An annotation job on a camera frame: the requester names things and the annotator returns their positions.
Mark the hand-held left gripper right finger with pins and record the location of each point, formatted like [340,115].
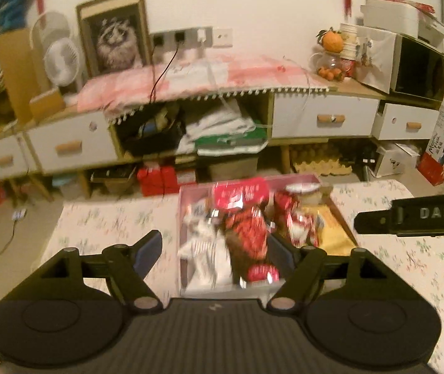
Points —
[284,255]

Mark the orange fruit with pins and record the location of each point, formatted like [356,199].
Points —
[331,41]

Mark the blue plush toy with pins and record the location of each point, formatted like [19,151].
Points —
[11,6]

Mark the glass jar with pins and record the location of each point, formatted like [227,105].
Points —
[329,66]

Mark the wooden cabinet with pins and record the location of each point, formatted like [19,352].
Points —
[362,87]

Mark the red white cartoon snack packet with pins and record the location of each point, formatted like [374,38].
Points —
[296,218]

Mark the white cloth cover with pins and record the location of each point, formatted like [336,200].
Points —
[377,58]

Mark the white desk fan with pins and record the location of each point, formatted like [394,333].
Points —
[60,58]

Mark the pink cardboard box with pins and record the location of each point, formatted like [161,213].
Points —
[214,291]

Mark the white cardboard box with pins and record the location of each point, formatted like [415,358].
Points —
[395,159]

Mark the floral tablecloth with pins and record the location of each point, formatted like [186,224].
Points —
[109,218]

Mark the framed cat picture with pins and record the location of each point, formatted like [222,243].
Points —
[116,35]

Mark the pink cloth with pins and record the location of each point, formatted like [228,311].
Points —
[206,78]

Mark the yellow egg foam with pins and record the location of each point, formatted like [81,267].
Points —
[319,161]

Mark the white power strip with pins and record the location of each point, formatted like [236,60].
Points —
[19,214]

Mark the white appliance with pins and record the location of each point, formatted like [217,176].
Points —
[393,15]

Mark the printed carton box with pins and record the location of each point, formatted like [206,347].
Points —
[442,144]

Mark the red snack packet white print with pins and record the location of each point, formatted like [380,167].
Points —
[241,193]

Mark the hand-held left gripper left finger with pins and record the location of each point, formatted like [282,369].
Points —
[148,253]

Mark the pile of white bags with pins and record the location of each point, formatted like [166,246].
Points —
[225,128]

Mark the stack of paper cups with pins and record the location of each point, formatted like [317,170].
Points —
[349,46]

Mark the yellow snack packet orange print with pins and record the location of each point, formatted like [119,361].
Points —
[334,230]

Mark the black bag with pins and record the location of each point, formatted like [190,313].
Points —
[151,132]

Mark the small cardboard box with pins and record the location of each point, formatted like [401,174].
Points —
[46,103]

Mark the brown cardboard box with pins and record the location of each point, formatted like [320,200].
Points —
[15,74]

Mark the wall socket panel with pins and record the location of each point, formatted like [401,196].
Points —
[183,36]

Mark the black microwave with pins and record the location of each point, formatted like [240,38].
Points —
[420,70]

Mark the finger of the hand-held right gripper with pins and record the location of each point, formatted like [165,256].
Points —
[373,222]

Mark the red boxes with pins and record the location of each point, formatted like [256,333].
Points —
[163,179]

